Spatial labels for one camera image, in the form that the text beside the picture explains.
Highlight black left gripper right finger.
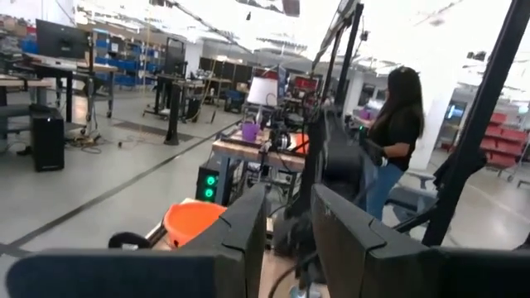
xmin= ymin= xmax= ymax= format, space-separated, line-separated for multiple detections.
xmin=310 ymin=184 xmax=530 ymax=298

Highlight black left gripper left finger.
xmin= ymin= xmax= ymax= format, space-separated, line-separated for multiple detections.
xmin=6 ymin=184 xmax=268 ymax=298

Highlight orange plastic bucket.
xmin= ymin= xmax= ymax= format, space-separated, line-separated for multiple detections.
xmin=163 ymin=201 xmax=228 ymax=248

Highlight black computer tower green lights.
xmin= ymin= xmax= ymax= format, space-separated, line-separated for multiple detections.
xmin=195 ymin=163 xmax=227 ymax=204

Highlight black jacket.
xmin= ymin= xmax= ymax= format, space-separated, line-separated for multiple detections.
xmin=433 ymin=151 xmax=489 ymax=191

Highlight person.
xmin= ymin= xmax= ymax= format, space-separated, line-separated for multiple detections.
xmin=358 ymin=65 xmax=426 ymax=223

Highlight orange tub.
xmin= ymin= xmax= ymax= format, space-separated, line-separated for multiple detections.
xmin=294 ymin=132 xmax=311 ymax=156

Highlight wooden workbench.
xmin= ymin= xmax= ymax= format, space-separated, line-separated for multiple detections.
xmin=210 ymin=127 xmax=311 ymax=174

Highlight rack with red bins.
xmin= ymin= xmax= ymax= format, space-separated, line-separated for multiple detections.
xmin=479 ymin=111 xmax=530 ymax=169

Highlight purple cup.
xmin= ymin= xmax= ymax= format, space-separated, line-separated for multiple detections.
xmin=241 ymin=122 xmax=261 ymax=143

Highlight white lampshade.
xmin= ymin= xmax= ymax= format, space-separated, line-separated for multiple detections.
xmin=247 ymin=76 xmax=279 ymax=107

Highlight black monitor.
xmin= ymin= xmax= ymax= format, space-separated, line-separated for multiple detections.
xmin=35 ymin=18 xmax=91 ymax=60

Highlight black rig frame post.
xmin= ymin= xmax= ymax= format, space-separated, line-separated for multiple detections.
xmin=421 ymin=0 xmax=530 ymax=248

